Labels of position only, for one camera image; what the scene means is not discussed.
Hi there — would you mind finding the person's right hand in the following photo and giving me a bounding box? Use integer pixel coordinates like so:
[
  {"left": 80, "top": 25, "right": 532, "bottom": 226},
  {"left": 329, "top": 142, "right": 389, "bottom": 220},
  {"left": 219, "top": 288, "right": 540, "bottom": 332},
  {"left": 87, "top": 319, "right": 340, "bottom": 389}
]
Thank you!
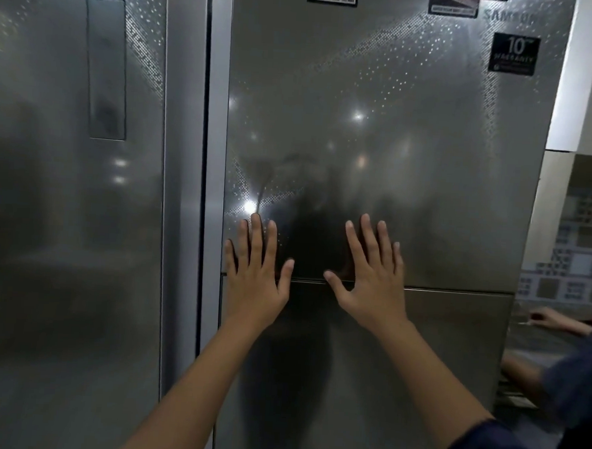
[{"left": 319, "top": 211, "right": 415, "bottom": 337}]

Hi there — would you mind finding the person's left forearm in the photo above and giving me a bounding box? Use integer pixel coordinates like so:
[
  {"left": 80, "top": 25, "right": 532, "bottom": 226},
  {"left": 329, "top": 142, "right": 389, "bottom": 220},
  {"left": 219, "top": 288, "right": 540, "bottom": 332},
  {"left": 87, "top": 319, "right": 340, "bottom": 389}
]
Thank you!
[{"left": 115, "top": 314, "right": 274, "bottom": 449}]

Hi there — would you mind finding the red and white sticker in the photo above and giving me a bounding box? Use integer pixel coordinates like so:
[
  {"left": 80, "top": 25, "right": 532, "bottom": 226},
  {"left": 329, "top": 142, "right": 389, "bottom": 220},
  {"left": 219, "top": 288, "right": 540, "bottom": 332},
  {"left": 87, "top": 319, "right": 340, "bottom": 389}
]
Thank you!
[{"left": 427, "top": 0, "right": 481, "bottom": 19}]

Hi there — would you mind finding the silver refrigerator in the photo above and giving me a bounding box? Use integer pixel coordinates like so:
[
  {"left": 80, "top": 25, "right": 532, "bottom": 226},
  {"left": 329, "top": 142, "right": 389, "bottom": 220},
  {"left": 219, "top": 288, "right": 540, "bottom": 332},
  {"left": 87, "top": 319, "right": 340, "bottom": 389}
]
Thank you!
[{"left": 0, "top": 0, "right": 580, "bottom": 449}]

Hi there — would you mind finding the black square sticker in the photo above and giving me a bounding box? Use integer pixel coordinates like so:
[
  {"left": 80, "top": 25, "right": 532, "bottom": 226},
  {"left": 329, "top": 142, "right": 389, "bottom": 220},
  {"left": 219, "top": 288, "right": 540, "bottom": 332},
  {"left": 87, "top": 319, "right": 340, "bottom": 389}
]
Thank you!
[{"left": 488, "top": 31, "right": 542, "bottom": 77}]

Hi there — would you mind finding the person's left hand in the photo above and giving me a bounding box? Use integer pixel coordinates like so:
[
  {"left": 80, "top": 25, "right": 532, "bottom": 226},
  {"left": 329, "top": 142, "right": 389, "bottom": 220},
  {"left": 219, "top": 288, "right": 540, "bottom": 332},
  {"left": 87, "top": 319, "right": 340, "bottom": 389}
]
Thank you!
[{"left": 219, "top": 210, "right": 299, "bottom": 334}]

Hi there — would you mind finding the person's right forearm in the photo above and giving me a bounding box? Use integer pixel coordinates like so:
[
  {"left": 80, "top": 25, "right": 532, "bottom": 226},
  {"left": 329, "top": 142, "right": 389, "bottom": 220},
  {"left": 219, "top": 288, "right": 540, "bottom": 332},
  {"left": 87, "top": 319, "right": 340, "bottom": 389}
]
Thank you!
[{"left": 371, "top": 317, "right": 501, "bottom": 449}]

